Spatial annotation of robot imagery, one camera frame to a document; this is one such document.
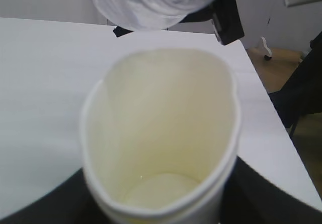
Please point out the clear green-label water bottle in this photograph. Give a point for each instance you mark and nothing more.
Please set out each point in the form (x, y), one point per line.
(136, 15)

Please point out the black chair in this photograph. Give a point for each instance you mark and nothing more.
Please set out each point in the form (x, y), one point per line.
(301, 94)

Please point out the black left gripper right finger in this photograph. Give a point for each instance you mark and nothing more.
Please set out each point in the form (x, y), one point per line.
(249, 198)

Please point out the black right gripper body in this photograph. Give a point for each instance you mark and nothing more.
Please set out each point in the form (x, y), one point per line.
(224, 15)

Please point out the white paper cup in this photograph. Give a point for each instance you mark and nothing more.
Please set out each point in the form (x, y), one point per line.
(159, 136)

